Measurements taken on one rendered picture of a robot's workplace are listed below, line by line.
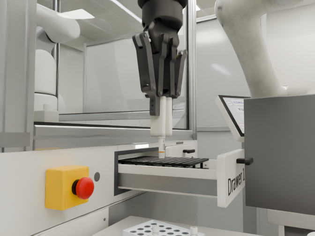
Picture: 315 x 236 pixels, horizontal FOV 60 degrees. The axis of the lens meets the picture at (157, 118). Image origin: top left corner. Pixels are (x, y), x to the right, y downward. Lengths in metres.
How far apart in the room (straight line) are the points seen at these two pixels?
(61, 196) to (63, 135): 0.12
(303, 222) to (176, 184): 0.38
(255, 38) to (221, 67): 1.57
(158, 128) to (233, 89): 2.00
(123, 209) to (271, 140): 0.46
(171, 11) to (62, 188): 0.36
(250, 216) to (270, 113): 0.99
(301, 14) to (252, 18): 3.73
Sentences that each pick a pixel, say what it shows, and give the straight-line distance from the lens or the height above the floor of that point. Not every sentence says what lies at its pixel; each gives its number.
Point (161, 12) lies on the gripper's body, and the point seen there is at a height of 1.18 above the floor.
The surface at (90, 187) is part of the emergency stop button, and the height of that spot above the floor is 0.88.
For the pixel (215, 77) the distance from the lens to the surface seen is 2.51.
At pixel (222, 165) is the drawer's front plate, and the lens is 0.60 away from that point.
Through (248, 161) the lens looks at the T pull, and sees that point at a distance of 0.70.
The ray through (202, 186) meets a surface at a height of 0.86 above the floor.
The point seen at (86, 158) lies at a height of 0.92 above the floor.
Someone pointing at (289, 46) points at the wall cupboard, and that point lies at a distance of 4.15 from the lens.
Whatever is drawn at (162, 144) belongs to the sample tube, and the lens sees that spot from 0.48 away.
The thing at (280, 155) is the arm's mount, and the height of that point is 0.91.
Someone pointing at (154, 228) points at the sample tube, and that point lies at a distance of 0.52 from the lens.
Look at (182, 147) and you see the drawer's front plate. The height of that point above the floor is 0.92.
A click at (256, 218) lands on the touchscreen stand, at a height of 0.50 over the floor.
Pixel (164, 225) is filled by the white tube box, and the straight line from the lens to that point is 0.57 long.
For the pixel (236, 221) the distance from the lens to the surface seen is 2.53.
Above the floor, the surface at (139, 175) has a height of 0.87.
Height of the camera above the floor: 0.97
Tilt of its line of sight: 3 degrees up
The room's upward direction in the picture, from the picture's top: straight up
